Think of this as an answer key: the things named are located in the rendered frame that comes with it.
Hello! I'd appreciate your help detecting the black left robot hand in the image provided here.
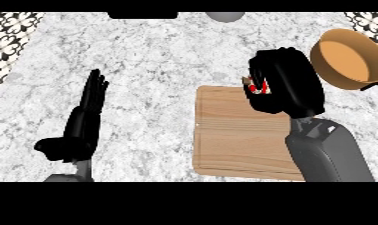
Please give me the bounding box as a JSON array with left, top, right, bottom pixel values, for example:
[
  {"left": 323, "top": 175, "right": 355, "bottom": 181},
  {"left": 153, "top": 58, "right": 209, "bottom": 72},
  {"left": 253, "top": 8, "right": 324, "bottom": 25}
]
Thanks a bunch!
[{"left": 32, "top": 68, "right": 110, "bottom": 164}]

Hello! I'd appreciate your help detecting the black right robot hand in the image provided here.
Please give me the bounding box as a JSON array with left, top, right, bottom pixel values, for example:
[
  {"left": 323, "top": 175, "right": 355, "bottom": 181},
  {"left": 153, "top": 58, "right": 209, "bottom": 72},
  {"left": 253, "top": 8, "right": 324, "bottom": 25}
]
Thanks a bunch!
[{"left": 242, "top": 46, "right": 326, "bottom": 119}]

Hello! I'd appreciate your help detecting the red and white cupcake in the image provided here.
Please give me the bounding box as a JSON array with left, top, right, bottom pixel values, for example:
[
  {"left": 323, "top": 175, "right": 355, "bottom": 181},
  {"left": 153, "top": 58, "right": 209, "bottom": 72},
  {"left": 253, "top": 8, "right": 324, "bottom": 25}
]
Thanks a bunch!
[{"left": 240, "top": 76, "right": 273, "bottom": 96}]

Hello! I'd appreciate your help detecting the orange pot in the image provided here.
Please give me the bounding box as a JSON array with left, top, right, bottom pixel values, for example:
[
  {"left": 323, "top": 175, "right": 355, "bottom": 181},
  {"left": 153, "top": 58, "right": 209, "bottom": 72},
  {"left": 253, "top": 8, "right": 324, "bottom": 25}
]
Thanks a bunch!
[{"left": 308, "top": 28, "right": 378, "bottom": 92}]

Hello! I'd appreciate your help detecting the wooden cutting board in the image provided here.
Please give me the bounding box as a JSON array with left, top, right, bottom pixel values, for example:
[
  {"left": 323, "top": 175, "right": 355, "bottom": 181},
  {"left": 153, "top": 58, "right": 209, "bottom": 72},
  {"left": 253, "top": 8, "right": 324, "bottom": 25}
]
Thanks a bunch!
[{"left": 191, "top": 84, "right": 307, "bottom": 182}]

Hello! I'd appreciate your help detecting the grey round object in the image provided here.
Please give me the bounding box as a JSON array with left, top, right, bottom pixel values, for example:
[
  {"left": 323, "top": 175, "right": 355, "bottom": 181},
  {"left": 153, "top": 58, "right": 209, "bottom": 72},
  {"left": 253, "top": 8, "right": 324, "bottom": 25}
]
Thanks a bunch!
[{"left": 203, "top": 11, "right": 246, "bottom": 24}]

